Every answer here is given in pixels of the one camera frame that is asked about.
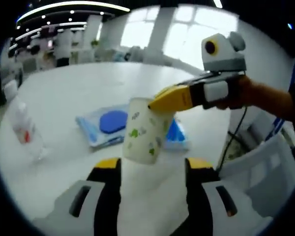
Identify clear plastic water bottle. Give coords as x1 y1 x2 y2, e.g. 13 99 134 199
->
11 97 48 162

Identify blue tissue packet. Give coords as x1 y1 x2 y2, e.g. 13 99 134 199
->
163 118 191 151

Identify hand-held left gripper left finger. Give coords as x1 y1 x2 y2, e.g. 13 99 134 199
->
33 157 122 236

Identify long ceiling light strip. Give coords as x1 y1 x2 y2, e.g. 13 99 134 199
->
16 1 130 23

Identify white pillar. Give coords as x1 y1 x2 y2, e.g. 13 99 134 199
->
85 14 101 47

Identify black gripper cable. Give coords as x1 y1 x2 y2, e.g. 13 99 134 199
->
216 107 248 172

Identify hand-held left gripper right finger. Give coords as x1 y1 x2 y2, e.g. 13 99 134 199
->
185 157 273 236

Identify large window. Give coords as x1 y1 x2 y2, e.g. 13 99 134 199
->
166 7 238 63

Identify white paper cup green print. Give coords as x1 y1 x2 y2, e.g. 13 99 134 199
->
122 97 173 165

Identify grey mesh office chair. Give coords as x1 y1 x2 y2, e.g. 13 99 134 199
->
220 134 295 218

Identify wet wipes pack blue lid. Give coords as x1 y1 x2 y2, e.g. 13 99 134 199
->
75 104 131 149

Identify narrow window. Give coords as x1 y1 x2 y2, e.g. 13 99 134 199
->
120 7 160 49

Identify person's right hand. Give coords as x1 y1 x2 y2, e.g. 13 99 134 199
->
216 75 258 111

